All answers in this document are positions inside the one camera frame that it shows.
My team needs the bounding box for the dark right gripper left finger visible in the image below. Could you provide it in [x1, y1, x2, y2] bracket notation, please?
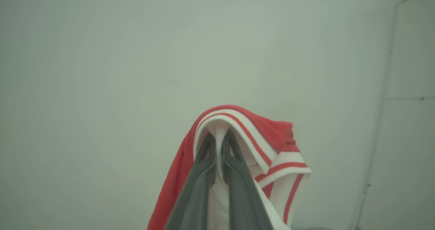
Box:
[164, 133, 217, 230]

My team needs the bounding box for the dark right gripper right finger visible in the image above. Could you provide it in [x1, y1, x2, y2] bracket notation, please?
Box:
[222, 129, 274, 230]

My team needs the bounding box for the red white sports jersey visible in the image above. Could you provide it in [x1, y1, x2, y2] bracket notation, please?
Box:
[147, 104, 313, 230]

